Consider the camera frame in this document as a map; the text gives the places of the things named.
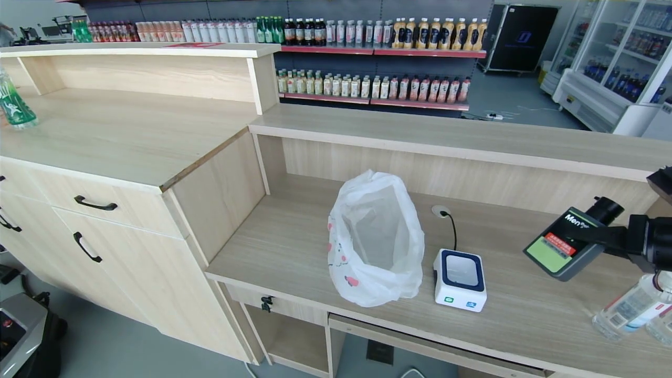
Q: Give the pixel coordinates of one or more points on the white power strip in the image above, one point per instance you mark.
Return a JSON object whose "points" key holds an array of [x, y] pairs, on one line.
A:
{"points": [[494, 116]]}

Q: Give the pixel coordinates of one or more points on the dark shop shelf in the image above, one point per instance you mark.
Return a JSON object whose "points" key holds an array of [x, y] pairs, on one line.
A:
{"points": [[378, 63]]}

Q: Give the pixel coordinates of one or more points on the clear plastic water bottle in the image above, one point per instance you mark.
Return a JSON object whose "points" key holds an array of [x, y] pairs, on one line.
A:
{"points": [[662, 328], [625, 310]]}

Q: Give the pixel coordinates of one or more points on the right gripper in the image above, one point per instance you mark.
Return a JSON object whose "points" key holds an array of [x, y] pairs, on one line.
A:
{"points": [[653, 241]]}

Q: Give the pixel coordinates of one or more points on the light wooden counter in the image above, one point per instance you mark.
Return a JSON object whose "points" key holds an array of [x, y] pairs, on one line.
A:
{"points": [[131, 131]]}

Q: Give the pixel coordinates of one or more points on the white glass door fridge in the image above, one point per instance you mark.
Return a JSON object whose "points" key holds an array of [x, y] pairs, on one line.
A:
{"points": [[614, 100], [569, 47]]}

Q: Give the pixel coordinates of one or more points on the white plastic shopping bag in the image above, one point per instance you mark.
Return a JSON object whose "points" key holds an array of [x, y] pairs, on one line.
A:
{"points": [[375, 236]]}

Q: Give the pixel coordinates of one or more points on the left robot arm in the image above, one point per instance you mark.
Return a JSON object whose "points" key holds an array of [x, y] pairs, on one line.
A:
{"points": [[21, 331]]}

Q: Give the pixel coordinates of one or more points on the black flight case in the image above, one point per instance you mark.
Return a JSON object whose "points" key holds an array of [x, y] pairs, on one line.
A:
{"points": [[520, 37]]}

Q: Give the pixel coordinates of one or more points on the narrow wooden drawer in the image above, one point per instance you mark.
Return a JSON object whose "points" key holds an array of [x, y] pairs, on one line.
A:
{"points": [[21, 181]]}

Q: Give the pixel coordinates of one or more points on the row of bottles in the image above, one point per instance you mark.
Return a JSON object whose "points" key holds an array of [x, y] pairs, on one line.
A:
{"points": [[315, 32], [367, 86]]}

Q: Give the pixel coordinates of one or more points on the dark grey bottle green label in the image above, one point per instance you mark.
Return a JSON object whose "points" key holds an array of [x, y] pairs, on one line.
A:
{"points": [[556, 257]]}

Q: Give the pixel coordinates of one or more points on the green drink bottle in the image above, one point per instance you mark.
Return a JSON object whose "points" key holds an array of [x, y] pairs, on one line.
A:
{"points": [[16, 107]]}

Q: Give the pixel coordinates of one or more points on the dark floor socket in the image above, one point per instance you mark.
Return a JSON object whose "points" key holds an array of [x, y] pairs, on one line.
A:
{"points": [[379, 352]]}

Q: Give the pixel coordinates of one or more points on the large wooden cabinet door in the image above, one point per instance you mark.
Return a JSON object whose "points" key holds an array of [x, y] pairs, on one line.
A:
{"points": [[157, 283]]}

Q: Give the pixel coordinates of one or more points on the small wooden drawer with lock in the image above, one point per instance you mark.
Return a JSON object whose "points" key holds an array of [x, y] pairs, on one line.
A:
{"points": [[299, 310]]}

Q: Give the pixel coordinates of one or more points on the white barcode scanner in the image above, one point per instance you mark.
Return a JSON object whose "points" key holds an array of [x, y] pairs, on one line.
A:
{"points": [[461, 286]]}

